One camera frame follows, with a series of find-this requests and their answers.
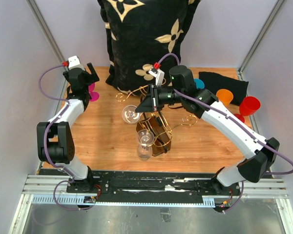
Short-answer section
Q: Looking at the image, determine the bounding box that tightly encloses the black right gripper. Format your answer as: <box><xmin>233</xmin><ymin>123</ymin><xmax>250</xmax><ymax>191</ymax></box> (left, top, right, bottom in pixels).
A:
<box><xmin>136</xmin><ymin>83</ymin><xmax>185</xmax><ymax>113</ymax></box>

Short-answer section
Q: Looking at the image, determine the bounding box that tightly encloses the pink wine glass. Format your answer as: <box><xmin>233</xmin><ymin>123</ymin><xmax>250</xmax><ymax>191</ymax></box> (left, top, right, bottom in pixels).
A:
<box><xmin>88</xmin><ymin>83</ymin><xmax>100</xmax><ymax>102</ymax></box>

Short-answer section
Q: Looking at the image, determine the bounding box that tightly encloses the clear wine glass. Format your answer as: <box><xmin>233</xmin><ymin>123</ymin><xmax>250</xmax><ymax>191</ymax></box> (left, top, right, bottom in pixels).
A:
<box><xmin>122</xmin><ymin>105</ymin><xmax>140</xmax><ymax>124</ymax></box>
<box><xmin>137</xmin><ymin>129</ymin><xmax>155</xmax><ymax>161</ymax></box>

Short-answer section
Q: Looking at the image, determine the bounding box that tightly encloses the blue wine glass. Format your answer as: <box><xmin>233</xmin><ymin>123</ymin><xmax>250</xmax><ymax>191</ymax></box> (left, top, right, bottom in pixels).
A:
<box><xmin>194</xmin><ymin>78</ymin><xmax>205</xmax><ymax>89</ymax></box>

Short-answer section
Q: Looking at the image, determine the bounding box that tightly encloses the orange wine glass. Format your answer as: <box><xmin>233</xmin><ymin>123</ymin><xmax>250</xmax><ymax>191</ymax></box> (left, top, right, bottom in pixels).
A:
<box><xmin>216</xmin><ymin>89</ymin><xmax>233</xmax><ymax>106</ymax></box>

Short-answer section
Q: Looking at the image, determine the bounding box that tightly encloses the red wine glass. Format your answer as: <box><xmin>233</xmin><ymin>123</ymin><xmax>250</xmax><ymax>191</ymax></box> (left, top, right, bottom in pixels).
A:
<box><xmin>234</xmin><ymin>96</ymin><xmax>261</xmax><ymax>123</ymax></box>

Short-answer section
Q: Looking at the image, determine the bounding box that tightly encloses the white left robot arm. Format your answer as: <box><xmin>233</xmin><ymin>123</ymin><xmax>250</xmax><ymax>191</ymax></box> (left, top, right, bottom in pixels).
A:
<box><xmin>37</xmin><ymin>61</ymin><xmax>100</xmax><ymax>193</ymax></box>

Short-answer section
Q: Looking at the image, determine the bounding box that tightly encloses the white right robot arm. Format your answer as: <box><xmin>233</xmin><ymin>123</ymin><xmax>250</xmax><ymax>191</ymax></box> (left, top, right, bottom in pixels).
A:
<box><xmin>135</xmin><ymin>63</ymin><xmax>280</xmax><ymax>195</ymax></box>

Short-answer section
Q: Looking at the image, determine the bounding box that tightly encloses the black floral pillow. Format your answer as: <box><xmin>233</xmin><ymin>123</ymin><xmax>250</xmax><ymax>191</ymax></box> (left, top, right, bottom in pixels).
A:
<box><xmin>98</xmin><ymin>0</ymin><xmax>200</xmax><ymax>95</ymax></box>

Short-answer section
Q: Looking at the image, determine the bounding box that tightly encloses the black folded cloth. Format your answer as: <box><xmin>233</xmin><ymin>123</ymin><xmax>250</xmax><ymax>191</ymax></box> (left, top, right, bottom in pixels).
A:
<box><xmin>198</xmin><ymin>72</ymin><xmax>249</xmax><ymax>106</ymax></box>

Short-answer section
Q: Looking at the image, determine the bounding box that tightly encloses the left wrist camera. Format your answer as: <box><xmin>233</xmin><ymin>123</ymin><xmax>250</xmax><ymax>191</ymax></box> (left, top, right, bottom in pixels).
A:
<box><xmin>62</xmin><ymin>56</ymin><xmax>85</xmax><ymax>70</ymax></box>

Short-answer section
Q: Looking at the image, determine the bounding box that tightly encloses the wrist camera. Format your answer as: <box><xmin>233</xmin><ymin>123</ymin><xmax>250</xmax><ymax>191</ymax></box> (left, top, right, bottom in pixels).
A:
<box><xmin>149</xmin><ymin>62</ymin><xmax>165</xmax><ymax>86</ymax></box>
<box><xmin>62</xmin><ymin>56</ymin><xmax>85</xmax><ymax>70</ymax></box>

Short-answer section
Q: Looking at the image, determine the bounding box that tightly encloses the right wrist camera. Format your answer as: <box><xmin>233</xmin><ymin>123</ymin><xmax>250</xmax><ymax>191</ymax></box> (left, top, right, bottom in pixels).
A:
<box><xmin>149</xmin><ymin>62</ymin><xmax>165</xmax><ymax>86</ymax></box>

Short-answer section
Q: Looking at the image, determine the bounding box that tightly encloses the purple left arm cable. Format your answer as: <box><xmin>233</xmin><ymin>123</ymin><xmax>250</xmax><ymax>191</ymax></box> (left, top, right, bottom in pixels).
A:
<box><xmin>38</xmin><ymin>64</ymin><xmax>98</xmax><ymax>211</ymax></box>

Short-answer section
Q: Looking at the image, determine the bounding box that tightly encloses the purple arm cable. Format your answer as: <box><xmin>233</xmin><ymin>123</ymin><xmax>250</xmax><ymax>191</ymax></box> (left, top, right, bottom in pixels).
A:
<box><xmin>38</xmin><ymin>64</ymin><xmax>98</xmax><ymax>211</ymax></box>
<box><xmin>158</xmin><ymin>52</ymin><xmax>293</xmax><ymax>215</ymax></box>

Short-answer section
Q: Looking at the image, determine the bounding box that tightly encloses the black mounting rail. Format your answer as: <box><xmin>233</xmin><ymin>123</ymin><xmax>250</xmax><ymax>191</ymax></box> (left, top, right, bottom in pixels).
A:
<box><xmin>63</xmin><ymin>169</ymin><xmax>242</xmax><ymax>205</ymax></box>

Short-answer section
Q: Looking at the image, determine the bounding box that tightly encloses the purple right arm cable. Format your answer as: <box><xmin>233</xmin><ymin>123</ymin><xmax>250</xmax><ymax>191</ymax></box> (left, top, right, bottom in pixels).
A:
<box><xmin>158</xmin><ymin>52</ymin><xmax>293</xmax><ymax>215</ymax></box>

